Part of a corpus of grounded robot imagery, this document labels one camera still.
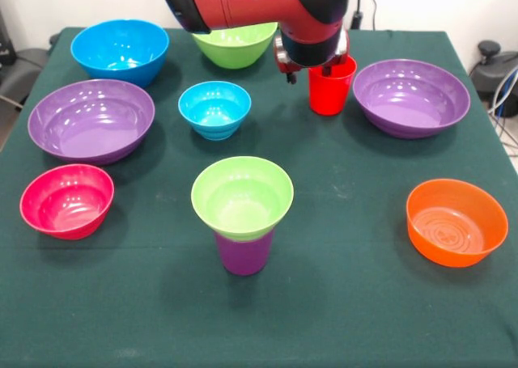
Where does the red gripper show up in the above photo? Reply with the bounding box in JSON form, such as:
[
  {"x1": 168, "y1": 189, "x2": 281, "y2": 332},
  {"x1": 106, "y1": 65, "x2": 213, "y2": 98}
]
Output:
[{"x1": 273, "y1": 30, "x2": 351, "y2": 85}]

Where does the red cup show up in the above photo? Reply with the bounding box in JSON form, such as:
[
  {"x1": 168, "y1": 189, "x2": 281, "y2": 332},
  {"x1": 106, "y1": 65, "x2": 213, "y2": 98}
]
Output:
[{"x1": 308, "y1": 54, "x2": 359, "y2": 116}]

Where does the small green bowl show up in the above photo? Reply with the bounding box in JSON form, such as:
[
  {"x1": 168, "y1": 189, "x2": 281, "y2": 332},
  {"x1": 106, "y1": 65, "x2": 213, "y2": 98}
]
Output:
[{"x1": 190, "y1": 155, "x2": 295, "y2": 242}]

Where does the purple cup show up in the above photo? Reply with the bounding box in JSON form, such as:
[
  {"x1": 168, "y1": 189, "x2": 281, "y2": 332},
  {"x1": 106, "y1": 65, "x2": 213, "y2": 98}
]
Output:
[{"x1": 213, "y1": 228, "x2": 276, "y2": 277}]

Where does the large green bowl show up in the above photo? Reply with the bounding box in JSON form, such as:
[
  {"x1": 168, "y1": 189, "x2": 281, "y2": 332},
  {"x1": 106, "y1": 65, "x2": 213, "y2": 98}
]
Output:
[{"x1": 191, "y1": 22, "x2": 279, "y2": 70}]

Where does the small blue bowl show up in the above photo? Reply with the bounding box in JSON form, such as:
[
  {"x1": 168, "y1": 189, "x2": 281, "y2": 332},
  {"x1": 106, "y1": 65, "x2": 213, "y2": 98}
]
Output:
[{"x1": 177, "y1": 80, "x2": 253, "y2": 142}]

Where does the wide purple bowl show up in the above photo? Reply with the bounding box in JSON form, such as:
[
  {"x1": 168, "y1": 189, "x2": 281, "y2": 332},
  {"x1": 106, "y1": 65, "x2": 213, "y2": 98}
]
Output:
[
  {"x1": 27, "y1": 78, "x2": 156, "y2": 167},
  {"x1": 351, "y1": 59, "x2": 472, "y2": 139}
]

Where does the black grey machine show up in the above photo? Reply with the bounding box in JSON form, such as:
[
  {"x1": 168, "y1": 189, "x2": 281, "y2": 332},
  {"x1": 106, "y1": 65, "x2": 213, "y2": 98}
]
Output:
[{"x1": 469, "y1": 40, "x2": 518, "y2": 102}]

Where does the large blue bowl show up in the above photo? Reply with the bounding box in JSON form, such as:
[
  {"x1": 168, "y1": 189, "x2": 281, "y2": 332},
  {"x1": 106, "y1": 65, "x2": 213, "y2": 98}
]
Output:
[{"x1": 70, "y1": 19, "x2": 171, "y2": 89}]

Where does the orange bowl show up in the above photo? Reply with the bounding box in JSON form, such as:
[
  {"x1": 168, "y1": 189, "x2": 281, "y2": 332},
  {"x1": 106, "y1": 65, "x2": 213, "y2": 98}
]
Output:
[{"x1": 405, "y1": 178, "x2": 510, "y2": 269}]

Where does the dark green tablecloth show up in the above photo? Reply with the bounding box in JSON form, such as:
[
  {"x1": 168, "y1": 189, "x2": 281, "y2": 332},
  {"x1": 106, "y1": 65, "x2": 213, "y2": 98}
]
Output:
[{"x1": 0, "y1": 27, "x2": 518, "y2": 368}]

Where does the pink bowl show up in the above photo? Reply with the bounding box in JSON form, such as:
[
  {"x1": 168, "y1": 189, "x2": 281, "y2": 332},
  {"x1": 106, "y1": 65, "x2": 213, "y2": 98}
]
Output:
[{"x1": 19, "y1": 163, "x2": 116, "y2": 240}]

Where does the black office chair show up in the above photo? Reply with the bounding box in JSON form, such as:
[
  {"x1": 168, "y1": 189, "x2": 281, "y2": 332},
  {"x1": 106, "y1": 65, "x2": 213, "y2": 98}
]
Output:
[{"x1": 0, "y1": 48, "x2": 52, "y2": 102}]

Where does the grey cable bundle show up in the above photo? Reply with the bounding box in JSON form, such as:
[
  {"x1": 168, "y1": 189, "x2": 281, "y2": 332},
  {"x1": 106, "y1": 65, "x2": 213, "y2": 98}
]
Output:
[{"x1": 487, "y1": 66, "x2": 518, "y2": 159}]

